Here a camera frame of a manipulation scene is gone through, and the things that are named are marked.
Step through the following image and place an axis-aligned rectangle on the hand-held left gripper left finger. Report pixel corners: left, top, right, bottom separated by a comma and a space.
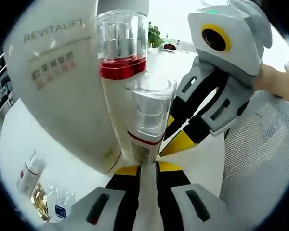
44, 165, 142, 231

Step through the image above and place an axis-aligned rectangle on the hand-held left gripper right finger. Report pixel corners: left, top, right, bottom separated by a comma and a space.
155, 160, 236, 231

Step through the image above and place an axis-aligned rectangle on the small white skincare bottle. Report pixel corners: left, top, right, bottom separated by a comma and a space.
16, 149, 47, 196
123, 78, 178, 231

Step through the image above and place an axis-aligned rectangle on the clear blue skincare sachet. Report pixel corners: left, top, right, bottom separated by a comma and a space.
47, 184, 76, 222

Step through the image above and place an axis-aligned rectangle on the gold foil skincare sachet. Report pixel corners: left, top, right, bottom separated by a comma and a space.
30, 182, 52, 221

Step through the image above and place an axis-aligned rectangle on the white skincare tube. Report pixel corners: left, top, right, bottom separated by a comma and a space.
3, 0, 123, 175

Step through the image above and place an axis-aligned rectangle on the grey mesh chair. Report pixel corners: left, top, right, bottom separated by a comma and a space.
219, 90, 289, 218

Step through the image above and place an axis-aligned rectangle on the green potted plant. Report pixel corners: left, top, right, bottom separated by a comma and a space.
148, 21, 164, 49

